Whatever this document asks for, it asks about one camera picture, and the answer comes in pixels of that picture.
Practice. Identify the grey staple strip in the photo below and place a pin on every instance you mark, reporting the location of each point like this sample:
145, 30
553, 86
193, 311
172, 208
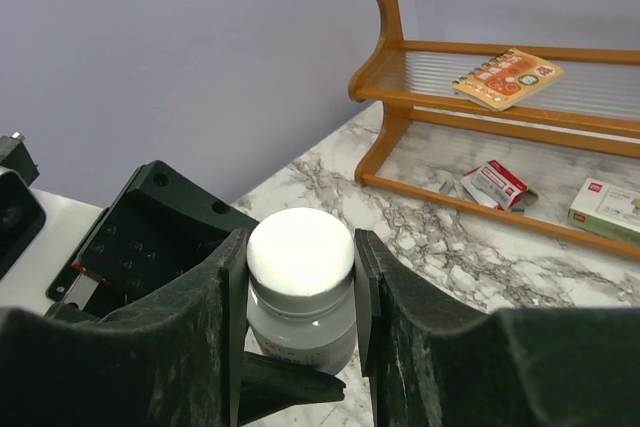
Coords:
448, 188

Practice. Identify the orange spiral notebook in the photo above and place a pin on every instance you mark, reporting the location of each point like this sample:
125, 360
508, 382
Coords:
506, 79

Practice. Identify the orange wooden shelf rack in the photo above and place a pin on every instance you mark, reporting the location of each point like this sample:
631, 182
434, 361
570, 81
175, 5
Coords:
539, 94

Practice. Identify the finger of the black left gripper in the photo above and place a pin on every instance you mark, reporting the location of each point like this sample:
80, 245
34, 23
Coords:
270, 385

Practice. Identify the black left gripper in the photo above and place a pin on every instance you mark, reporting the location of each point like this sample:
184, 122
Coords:
160, 226

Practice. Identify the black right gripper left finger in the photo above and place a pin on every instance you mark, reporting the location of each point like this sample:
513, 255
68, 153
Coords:
171, 358

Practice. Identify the green stapler box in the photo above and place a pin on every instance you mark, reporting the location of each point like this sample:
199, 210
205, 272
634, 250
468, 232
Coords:
606, 210

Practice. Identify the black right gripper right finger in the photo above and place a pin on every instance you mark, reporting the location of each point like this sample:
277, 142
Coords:
432, 360

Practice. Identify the red white staple box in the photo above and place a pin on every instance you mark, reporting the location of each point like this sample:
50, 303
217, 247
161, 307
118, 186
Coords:
495, 186

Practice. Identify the white pill bottle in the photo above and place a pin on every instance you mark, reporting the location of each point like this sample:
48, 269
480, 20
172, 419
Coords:
301, 306

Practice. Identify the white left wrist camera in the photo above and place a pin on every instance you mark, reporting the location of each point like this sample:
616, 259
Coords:
40, 234

